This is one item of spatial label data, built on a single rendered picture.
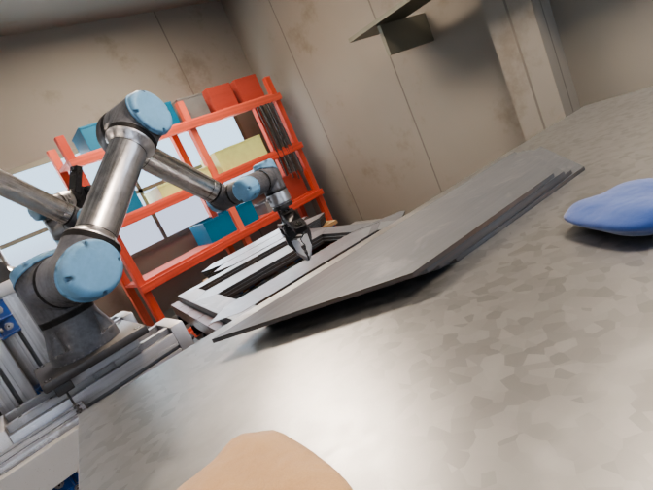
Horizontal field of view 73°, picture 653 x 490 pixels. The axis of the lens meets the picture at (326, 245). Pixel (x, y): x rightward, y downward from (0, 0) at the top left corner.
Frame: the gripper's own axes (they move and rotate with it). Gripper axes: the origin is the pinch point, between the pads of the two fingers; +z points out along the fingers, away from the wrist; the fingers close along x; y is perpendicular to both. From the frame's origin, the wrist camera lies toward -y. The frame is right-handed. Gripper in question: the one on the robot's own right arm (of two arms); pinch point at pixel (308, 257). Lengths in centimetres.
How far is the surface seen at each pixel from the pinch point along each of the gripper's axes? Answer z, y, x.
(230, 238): 13, 281, -7
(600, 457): -14, -130, 22
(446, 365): -14, -116, 21
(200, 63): -166, 386, -74
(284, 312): -16, -92, 28
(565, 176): -15, -96, -16
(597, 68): -4, 74, -245
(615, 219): -16, -116, 0
